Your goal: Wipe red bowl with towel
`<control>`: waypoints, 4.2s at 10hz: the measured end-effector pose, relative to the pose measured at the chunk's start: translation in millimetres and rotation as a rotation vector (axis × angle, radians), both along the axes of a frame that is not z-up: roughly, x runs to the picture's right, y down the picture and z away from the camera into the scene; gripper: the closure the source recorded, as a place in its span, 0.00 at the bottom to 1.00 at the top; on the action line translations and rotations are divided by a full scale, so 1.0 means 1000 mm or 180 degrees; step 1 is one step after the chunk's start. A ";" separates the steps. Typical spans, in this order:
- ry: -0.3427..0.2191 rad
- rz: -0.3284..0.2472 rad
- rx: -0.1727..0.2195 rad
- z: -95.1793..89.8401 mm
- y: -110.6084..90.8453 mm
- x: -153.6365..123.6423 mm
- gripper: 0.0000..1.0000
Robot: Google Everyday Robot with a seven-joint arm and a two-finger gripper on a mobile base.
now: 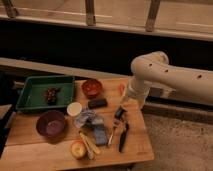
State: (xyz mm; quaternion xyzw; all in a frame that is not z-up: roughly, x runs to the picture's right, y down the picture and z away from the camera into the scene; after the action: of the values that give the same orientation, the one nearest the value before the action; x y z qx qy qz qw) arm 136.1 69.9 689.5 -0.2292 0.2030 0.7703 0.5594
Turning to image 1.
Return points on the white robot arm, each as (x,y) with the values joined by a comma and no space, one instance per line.
(155,68)

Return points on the dark brown block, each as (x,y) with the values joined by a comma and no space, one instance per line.
(96,103)

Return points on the red bowl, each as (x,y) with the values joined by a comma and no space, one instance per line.
(92,88)

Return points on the dark grape bunch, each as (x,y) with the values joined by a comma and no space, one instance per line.
(51,95)

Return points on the green plastic tray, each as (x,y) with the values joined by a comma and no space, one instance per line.
(42,93)

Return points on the white cup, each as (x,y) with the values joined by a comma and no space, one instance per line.
(73,109)

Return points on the black handled knife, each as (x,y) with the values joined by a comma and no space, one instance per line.
(123,137)

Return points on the red yellow apple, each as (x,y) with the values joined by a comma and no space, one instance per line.
(78,149)

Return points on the blue sponge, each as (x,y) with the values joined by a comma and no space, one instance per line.
(100,135)

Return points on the black small tool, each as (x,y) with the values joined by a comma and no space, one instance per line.
(119,112)

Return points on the wooden spatula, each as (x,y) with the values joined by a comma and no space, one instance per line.
(91,147)

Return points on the grey towel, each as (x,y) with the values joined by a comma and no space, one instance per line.
(88,118)

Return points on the orange carrot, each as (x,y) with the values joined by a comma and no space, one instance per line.
(121,88)

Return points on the purple bowl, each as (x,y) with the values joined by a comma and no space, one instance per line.
(51,124)

